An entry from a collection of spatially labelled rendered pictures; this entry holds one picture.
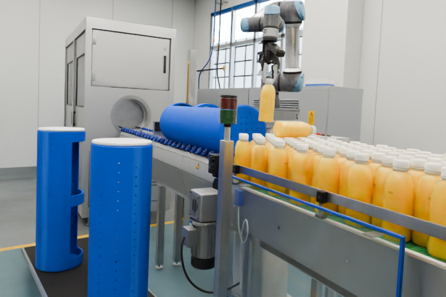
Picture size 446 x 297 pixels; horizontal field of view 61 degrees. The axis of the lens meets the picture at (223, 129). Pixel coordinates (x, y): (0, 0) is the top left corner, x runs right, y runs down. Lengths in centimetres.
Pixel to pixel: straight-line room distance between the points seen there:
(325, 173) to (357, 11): 375
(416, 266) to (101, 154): 129
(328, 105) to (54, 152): 222
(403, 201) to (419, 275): 17
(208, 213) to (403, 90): 328
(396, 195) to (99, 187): 124
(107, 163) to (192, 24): 620
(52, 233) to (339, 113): 249
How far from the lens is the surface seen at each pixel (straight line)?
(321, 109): 346
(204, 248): 165
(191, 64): 331
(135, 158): 174
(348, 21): 468
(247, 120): 193
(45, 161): 254
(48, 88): 664
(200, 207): 157
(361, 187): 112
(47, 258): 268
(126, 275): 189
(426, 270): 99
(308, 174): 130
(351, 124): 372
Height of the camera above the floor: 122
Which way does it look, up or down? 3 degrees down
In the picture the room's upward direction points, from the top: 3 degrees clockwise
